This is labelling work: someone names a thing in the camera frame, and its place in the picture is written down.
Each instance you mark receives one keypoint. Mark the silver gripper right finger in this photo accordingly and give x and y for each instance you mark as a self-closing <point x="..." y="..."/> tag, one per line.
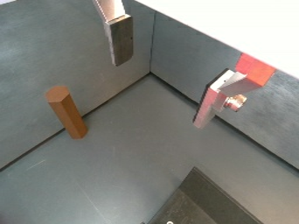
<point x="225" y="92"/>

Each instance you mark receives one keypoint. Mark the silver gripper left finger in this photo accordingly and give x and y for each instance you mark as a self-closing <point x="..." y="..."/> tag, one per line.
<point x="119" y="29"/>

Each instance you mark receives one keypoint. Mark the brown hexagonal peg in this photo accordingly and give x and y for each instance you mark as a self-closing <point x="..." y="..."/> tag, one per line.
<point x="66" y="110"/>

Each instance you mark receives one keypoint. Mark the dark grey arch block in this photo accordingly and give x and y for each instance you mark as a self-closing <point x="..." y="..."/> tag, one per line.
<point x="199" y="202"/>

